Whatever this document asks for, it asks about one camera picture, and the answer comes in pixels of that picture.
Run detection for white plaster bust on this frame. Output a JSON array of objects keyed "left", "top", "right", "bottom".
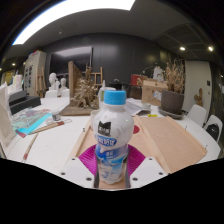
[
  {"left": 59, "top": 77, "right": 69, "bottom": 93},
  {"left": 48, "top": 72, "right": 60, "bottom": 92}
]

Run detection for wooden figure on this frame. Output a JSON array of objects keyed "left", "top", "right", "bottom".
[{"left": 194, "top": 87, "right": 204, "bottom": 108}]

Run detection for white canvas panel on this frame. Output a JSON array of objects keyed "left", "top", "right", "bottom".
[{"left": 0, "top": 83, "right": 17, "bottom": 151}]

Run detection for golden relief sculpture on board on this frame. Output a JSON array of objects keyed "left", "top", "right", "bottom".
[{"left": 60, "top": 60, "right": 101, "bottom": 117}]

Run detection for clear spray bottle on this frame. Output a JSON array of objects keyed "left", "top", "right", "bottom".
[{"left": 98, "top": 79, "right": 107, "bottom": 103}]

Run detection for long ceiling light panel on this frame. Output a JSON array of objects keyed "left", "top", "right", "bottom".
[{"left": 12, "top": 0, "right": 136, "bottom": 46}]

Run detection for wooden easel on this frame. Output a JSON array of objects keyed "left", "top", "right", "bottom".
[
  {"left": 87, "top": 65, "right": 104, "bottom": 88},
  {"left": 36, "top": 66, "right": 48, "bottom": 98}
]

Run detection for white plaster statue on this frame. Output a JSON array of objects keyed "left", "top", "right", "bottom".
[{"left": 152, "top": 65, "right": 165, "bottom": 83}]

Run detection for wooden paint brush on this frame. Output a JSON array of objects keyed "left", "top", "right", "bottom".
[{"left": 29, "top": 119, "right": 73, "bottom": 135}]

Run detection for black backpack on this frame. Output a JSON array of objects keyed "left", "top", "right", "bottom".
[{"left": 206, "top": 122, "right": 221, "bottom": 143}]

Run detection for dried plant in grey pot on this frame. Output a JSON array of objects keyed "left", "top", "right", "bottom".
[{"left": 159, "top": 58, "right": 186, "bottom": 116}]

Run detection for brown cardboard box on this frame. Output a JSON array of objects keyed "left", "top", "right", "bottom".
[{"left": 141, "top": 78, "right": 169, "bottom": 107}]

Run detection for black flat box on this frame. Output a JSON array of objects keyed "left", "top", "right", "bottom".
[
  {"left": 9, "top": 95, "right": 43, "bottom": 116},
  {"left": 8, "top": 89, "right": 28, "bottom": 106}
]

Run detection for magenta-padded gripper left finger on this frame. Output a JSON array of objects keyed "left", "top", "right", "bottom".
[{"left": 59, "top": 143, "right": 100, "bottom": 190}]

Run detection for grey plant saucer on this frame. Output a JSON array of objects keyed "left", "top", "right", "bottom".
[{"left": 158, "top": 105, "right": 185, "bottom": 120}]

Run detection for colourful painted book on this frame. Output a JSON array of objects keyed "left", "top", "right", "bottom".
[{"left": 11, "top": 108, "right": 54, "bottom": 136}]

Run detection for small paint jar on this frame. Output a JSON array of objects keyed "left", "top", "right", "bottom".
[{"left": 51, "top": 111, "right": 62, "bottom": 122}]

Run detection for recessed ceiling spotlights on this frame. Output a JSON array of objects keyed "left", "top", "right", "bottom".
[{"left": 179, "top": 44, "right": 215, "bottom": 53}]

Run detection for wooden pencil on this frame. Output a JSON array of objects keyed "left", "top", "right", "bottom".
[{"left": 22, "top": 132, "right": 39, "bottom": 163}]

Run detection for red box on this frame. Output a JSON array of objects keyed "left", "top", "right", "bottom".
[{"left": 129, "top": 73, "right": 148, "bottom": 87}]

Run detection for printed newspaper sheet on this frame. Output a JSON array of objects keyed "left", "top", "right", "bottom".
[{"left": 124, "top": 98, "right": 144, "bottom": 117}]

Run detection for white bottle with blue cap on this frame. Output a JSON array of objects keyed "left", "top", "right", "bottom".
[{"left": 92, "top": 89, "right": 135, "bottom": 185}]

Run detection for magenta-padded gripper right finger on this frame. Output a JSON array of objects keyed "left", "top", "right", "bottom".
[{"left": 125, "top": 143, "right": 169, "bottom": 190}]

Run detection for black wall screen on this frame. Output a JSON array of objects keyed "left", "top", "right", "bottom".
[{"left": 49, "top": 45, "right": 94, "bottom": 76}]

